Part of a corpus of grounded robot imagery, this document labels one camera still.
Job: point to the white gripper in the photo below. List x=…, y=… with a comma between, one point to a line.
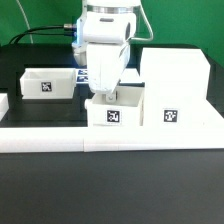
x=105, y=65

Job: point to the white front drawer tray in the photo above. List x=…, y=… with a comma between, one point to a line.
x=126, y=111

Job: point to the white drawer tray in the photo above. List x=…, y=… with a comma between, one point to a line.
x=48, y=83
x=126, y=111

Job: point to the white drawer cabinet box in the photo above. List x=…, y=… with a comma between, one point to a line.
x=176, y=81

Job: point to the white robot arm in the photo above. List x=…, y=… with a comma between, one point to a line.
x=103, y=35

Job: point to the white rear drawer tray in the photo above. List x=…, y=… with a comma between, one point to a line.
x=48, y=83

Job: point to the marker tag sheet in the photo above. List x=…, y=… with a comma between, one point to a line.
x=129, y=76

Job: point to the white U-shaped fence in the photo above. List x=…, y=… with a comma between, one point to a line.
x=84, y=139

